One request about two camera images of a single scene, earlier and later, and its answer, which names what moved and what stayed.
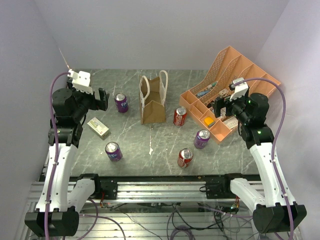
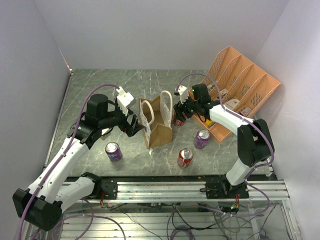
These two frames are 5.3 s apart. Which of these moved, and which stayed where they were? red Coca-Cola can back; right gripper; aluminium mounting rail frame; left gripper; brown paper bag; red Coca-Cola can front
Moved: right gripper; brown paper bag; left gripper
Stayed: red Coca-Cola can front; red Coca-Cola can back; aluminium mounting rail frame
